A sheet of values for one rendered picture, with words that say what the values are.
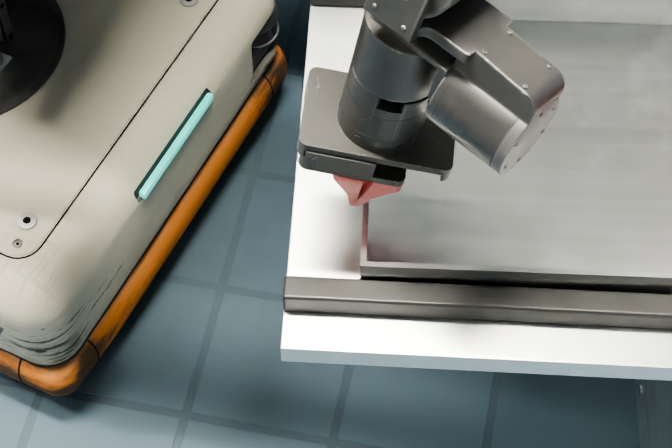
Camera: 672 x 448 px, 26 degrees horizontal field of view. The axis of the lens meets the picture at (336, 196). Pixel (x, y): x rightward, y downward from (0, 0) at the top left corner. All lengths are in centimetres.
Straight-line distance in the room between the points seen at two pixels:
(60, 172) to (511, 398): 67
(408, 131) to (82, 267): 92
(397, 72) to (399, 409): 113
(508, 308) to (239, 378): 102
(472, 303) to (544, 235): 9
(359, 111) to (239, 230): 120
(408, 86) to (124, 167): 99
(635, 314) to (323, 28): 35
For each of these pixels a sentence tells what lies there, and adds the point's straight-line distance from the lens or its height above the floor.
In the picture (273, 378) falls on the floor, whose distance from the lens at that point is 199.
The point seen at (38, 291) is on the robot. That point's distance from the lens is 177.
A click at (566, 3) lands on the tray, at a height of 90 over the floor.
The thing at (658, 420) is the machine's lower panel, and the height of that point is 21.
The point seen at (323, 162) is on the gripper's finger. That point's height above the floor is 100.
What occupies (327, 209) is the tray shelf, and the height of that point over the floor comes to 88.
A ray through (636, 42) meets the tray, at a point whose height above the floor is 88.
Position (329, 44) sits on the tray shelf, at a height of 88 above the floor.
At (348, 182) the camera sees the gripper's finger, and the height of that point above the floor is 98.
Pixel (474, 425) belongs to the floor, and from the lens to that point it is 196.
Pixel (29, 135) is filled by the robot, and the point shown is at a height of 28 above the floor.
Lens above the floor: 177
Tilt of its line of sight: 56 degrees down
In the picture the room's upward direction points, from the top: straight up
